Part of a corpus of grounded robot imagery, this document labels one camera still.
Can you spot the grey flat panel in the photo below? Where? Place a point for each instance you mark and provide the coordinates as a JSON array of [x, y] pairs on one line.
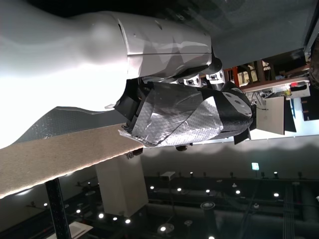
[[270, 115]]

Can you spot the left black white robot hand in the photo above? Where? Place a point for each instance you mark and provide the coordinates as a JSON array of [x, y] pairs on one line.
[[162, 49]]

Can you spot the open cardboard box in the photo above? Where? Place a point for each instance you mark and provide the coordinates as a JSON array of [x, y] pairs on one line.
[[62, 154]]

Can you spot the black vertical pole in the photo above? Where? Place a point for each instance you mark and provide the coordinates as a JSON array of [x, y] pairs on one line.
[[58, 211]]

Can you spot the green exit sign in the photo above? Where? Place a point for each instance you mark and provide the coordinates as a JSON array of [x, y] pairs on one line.
[[254, 166]]

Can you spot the white square pillar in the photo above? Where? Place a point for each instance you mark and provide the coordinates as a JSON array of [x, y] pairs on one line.
[[122, 184]]

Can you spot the cluttered workbench shelf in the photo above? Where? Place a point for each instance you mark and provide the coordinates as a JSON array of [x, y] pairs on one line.
[[279, 82]]

